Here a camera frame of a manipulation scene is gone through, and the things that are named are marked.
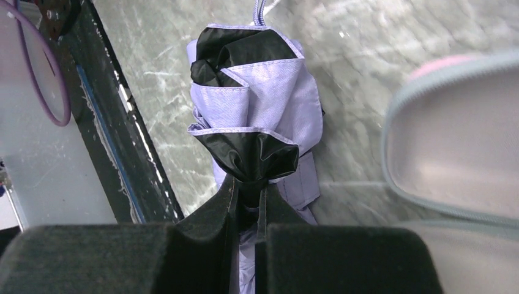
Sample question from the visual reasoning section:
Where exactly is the lilac umbrella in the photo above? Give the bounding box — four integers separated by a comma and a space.
187, 1, 324, 293

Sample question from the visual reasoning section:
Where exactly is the pink umbrella case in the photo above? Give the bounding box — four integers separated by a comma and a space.
381, 50, 518, 293

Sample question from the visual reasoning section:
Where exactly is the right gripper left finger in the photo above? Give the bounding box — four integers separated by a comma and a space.
1, 177, 239, 293

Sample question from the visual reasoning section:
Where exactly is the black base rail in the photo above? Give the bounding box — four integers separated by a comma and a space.
36, 1, 184, 223

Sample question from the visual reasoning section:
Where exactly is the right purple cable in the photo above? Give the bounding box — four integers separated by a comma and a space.
0, 0, 73, 127

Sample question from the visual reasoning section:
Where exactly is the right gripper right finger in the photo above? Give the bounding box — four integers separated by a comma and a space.
255, 185, 442, 293

